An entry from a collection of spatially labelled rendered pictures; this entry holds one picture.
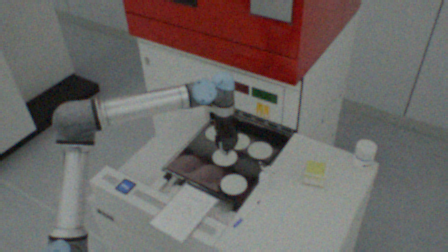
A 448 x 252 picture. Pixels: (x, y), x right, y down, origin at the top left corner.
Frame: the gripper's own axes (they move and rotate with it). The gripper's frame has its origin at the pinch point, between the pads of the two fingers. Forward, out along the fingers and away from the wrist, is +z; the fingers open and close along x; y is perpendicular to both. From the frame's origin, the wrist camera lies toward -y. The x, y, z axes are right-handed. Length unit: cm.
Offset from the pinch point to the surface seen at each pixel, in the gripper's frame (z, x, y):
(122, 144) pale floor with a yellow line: 97, 58, 124
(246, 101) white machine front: -6.5, -13.3, 23.1
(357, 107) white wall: 92, -127, 119
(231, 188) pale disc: 7.3, 0.8, -11.1
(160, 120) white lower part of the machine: 26, 25, 59
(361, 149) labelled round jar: -8.8, -46.1, -17.0
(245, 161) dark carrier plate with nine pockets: 7.3, -7.8, 1.6
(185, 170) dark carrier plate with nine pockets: 7.4, 16.8, 2.2
